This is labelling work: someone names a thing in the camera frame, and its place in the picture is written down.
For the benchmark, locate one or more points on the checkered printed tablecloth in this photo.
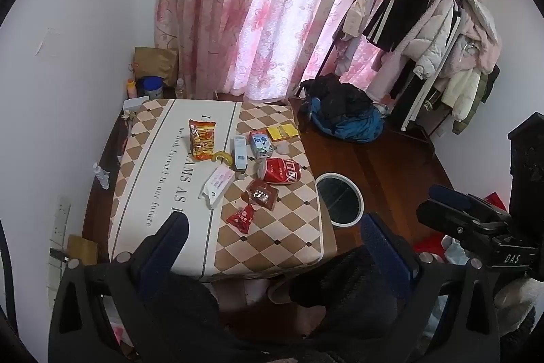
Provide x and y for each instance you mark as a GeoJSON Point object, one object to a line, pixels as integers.
{"type": "Point", "coordinates": [170, 176]}

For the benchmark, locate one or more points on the crumpled clear plastic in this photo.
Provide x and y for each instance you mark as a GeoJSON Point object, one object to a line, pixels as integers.
{"type": "Point", "coordinates": [284, 150]}

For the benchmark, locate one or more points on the blue milk carton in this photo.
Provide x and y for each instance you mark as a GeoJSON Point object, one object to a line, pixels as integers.
{"type": "Point", "coordinates": [260, 145]}

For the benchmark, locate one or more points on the red plastic bag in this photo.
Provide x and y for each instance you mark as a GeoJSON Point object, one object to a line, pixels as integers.
{"type": "Point", "coordinates": [429, 247]}

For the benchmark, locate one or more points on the black striped track pants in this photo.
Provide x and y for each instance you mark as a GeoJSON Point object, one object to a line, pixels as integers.
{"type": "Point", "coordinates": [414, 99]}

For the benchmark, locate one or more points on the cream jacket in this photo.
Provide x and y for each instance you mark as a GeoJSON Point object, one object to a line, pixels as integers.
{"type": "Point", "coordinates": [465, 91]}

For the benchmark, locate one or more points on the orange bottle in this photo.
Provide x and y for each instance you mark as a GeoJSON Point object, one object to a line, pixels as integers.
{"type": "Point", "coordinates": [131, 88]}

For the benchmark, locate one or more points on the yellow banana peel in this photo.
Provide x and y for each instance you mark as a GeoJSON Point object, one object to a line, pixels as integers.
{"type": "Point", "coordinates": [222, 156]}

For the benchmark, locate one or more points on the white power strip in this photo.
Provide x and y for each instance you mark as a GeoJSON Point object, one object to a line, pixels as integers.
{"type": "Point", "coordinates": [60, 220]}

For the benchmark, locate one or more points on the blue-lidded tub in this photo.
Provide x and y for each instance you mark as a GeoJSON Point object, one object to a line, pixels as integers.
{"type": "Point", "coordinates": [153, 87]}

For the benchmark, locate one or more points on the clear plastic bottle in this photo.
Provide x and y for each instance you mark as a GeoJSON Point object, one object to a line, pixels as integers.
{"type": "Point", "coordinates": [180, 90]}

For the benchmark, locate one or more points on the black clothing pile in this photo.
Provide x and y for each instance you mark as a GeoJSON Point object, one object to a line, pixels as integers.
{"type": "Point", "coordinates": [340, 95]}

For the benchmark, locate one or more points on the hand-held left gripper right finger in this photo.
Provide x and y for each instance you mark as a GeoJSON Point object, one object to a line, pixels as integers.
{"type": "Point", "coordinates": [386, 254]}

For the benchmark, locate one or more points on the orange snack bag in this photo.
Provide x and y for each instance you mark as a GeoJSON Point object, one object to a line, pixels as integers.
{"type": "Point", "coordinates": [203, 139]}

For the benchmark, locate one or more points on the black white-striped trousers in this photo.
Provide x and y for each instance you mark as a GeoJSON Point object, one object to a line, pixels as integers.
{"type": "Point", "coordinates": [403, 5]}

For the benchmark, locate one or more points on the pink floral curtain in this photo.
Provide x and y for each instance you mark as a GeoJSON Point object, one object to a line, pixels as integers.
{"type": "Point", "coordinates": [255, 5]}

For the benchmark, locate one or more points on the red drink can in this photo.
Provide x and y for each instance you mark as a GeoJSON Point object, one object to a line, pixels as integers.
{"type": "Point", "coordinates": [282, 170]}

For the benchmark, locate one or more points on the small cardboard box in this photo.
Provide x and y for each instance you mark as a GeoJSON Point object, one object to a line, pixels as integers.
{"type": "Point", "coordinates": [83, 249]}

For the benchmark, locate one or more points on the pink fluffy coat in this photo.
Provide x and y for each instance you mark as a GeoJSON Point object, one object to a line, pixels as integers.
{"type": "Point", "coordinates": [474, 48]}

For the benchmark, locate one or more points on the black metal clothes rack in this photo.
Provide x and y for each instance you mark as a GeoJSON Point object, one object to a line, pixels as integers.
{"type": "Point", "coordinates": [335, 36]}

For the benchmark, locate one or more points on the white and blue box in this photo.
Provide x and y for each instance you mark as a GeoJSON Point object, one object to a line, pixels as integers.
{"type": "Point", "coordinates": [240, 152]}

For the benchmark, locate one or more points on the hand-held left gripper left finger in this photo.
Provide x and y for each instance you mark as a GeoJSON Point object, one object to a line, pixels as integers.
{"type": "Point", "coordinates": [166, 246]}

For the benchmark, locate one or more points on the person's dark knit trousers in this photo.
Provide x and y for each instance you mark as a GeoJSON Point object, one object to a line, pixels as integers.
{"type": "Point", "coordinates": [348, 286]}

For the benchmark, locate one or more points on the blue clothing pile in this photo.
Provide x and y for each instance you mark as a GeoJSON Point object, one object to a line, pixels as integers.
{"type": "Point", "coordinates": [355, 128]}

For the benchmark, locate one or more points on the brown snack wrapper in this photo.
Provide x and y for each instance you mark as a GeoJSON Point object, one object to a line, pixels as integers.
{"type": "Point", "coordinates": [261, 193]}

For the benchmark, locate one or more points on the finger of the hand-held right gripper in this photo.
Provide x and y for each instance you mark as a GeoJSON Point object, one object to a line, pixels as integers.
{"type": "Point", "coordinates": [442, 215]}
{"type": "Point", "coordinates": [454, 195]}

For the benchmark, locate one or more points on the white tissue pack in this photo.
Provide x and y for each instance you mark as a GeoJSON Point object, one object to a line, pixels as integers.
{"type": "Point", "coordinates": [217, 185]}

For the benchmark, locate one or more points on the olive green jacket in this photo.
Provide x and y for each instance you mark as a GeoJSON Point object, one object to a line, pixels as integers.
{"type": "Point", "coordinates": [480, 108]}

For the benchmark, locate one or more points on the white puffer jacket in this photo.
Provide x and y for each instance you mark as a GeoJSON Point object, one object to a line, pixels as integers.
{"type": "Point", "coordinates": [433, 31]}

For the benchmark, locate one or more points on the pale blue garment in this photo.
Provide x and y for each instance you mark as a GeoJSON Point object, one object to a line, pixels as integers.
{"type": "Point", "coordinates": [361, 10]}

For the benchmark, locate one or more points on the yellow flat box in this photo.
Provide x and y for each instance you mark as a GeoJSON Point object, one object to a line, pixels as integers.
{"type": "Point", "coordinates": [282, 132]}

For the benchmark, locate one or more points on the brown paper bag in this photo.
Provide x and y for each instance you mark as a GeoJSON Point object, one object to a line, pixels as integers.
{"type": "Point", "coordinates": [155, 63]}

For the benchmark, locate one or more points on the small red snack packet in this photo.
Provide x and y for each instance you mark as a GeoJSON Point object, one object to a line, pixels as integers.
{"type": "Point", "coordinates": [242, 219]}

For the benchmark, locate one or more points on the small clear bottle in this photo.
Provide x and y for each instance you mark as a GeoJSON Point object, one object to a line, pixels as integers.
{"type": "Point", "coordinates": [102, 176]}

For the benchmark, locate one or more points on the white folded paper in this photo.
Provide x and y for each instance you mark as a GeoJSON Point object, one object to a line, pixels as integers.
{"type": "Point", "coordinates": [132, 107]}

